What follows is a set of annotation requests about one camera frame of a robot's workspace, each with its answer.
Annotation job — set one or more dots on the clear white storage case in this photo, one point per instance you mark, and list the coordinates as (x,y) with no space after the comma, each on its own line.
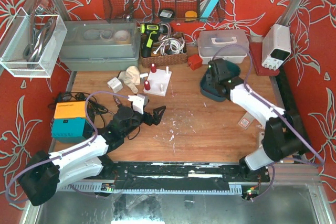
(235,42)

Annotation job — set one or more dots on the grey pliers in bin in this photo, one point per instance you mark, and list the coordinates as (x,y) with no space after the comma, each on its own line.
(37,40)

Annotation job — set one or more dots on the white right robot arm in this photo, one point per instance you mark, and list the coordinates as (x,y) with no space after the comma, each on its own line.
(284,133)

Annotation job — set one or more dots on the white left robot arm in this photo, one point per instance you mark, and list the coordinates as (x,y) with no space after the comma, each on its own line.
(46,173)

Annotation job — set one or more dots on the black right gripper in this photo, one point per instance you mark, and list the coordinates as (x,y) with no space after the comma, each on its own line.
(214,66)

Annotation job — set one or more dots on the red mat under supply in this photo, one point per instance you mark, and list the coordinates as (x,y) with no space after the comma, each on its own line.
(256,53)

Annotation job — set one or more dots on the woven wicker basket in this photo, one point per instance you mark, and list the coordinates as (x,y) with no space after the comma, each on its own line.
(165,60)

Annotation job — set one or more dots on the clear acrylic wall bin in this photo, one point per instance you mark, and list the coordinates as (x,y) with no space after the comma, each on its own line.
(16,40)

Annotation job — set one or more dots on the yellow soldering station box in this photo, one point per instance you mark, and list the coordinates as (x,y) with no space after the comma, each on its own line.
(70,110)

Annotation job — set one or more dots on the light blue flat case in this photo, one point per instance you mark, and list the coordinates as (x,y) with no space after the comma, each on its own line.
(206,9)

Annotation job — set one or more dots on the white peg fixture board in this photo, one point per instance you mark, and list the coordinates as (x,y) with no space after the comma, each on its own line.
(159,81)

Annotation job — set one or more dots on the small red box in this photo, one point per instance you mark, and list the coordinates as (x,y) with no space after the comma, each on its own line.
(194,61)

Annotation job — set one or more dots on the grey-green plastic toolbox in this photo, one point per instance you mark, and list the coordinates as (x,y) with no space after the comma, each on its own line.
(97,45)

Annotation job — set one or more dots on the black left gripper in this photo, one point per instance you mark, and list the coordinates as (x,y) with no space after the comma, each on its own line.
(148,118)

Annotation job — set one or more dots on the yellow tape measure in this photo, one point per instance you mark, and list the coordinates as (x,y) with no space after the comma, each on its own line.
(191,16)

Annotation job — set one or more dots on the beige work glove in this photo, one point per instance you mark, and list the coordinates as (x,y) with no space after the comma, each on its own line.
(131,78)

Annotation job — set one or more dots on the large red spring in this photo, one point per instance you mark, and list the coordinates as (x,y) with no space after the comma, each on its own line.
(147,86)
(153,68)

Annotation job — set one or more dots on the teal power supply box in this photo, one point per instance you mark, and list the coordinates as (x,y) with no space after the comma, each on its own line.
(72,131)

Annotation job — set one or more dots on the white power adapter cube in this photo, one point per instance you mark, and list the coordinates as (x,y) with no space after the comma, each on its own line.
(115,84)

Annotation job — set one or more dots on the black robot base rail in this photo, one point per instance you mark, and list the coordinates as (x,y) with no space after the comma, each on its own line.
(179,176)

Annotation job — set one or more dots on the black orange screwdriver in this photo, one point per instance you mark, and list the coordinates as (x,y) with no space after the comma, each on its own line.
(117,102)

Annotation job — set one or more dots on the teal plastic tray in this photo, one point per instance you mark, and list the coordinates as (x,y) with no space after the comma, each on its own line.
(210,92)

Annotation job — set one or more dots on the yellow-green cordless drill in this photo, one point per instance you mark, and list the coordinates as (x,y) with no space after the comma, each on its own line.
(152,33)

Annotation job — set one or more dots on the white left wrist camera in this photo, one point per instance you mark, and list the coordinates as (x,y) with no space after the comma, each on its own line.
(139,101)

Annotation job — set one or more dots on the white bench power supply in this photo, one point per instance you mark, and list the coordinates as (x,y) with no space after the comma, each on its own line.
(276,47)

